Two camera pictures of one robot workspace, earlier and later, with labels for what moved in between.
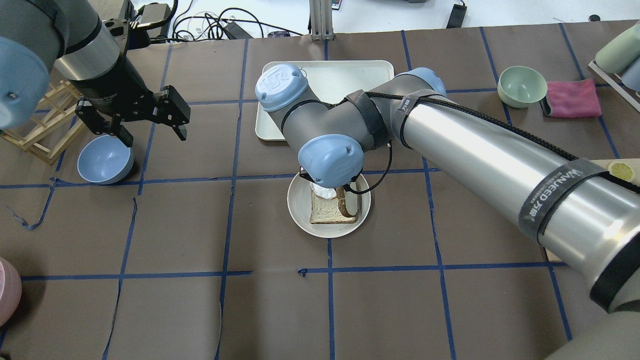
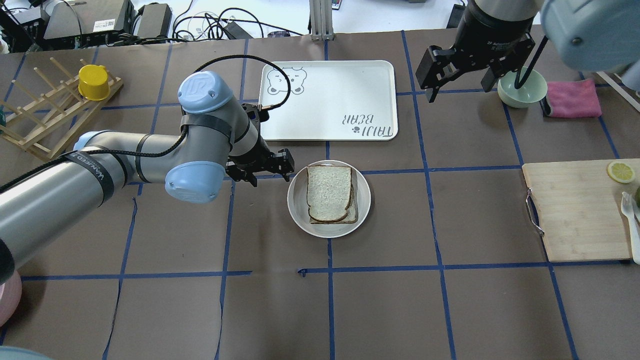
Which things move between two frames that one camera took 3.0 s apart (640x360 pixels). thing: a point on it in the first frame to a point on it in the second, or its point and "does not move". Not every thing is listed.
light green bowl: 520,86 does not move
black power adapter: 457,16 does not move
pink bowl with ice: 11,290 does not move
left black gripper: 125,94 to 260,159
